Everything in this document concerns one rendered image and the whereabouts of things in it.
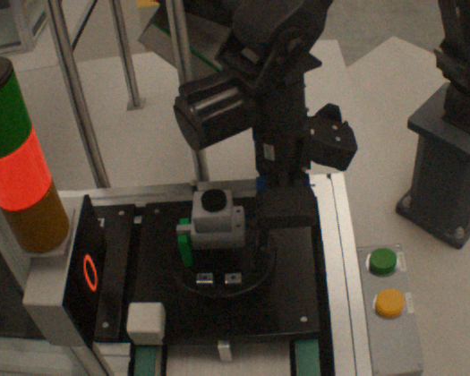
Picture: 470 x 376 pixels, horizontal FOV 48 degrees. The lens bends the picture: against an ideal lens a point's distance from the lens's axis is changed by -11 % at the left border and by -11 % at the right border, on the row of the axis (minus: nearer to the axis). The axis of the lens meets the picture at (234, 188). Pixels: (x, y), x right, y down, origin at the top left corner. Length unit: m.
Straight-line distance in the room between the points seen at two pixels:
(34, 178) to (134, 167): 0.71
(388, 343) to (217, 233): 0.26
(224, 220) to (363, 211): 0.36
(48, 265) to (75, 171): 0.68
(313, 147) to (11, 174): 0.33
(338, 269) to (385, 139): 0.41
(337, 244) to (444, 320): 0.21
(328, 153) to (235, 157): 0.49
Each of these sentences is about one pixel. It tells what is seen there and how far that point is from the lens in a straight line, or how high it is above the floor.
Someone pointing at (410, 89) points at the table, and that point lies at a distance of 1.28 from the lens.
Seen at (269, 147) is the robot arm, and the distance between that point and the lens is 0.60.
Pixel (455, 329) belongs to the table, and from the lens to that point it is 0.87.
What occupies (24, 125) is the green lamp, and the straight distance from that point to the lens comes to 0.39.
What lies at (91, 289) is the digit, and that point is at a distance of 0.51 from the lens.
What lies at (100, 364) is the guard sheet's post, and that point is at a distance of 0.67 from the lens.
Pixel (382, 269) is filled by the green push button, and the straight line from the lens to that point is 0.77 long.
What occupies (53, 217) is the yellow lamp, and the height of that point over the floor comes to 1.29.
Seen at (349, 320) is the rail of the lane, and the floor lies 0.95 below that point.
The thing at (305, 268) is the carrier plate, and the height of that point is 0.97.
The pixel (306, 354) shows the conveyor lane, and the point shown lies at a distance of 0.72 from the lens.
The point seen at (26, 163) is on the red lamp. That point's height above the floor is 1.35.
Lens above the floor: 1.58
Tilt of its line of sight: 45 degrees down
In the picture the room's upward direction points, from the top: 7 degrees counter-clockwise
